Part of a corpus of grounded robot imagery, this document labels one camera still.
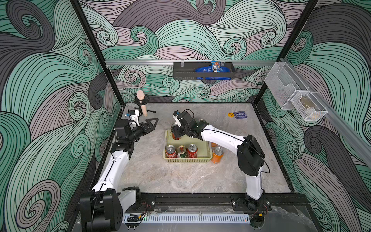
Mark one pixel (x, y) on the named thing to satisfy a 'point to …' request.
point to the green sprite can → (202, 121)
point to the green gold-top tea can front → (181, 152)
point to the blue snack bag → (209, 69)
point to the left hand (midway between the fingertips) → (153, 120)
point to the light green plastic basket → (205, 150)
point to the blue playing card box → (240, 114)
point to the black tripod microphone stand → (145, 101)
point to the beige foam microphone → (140, 96)
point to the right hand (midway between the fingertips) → (178, 127)
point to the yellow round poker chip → (231, 114)
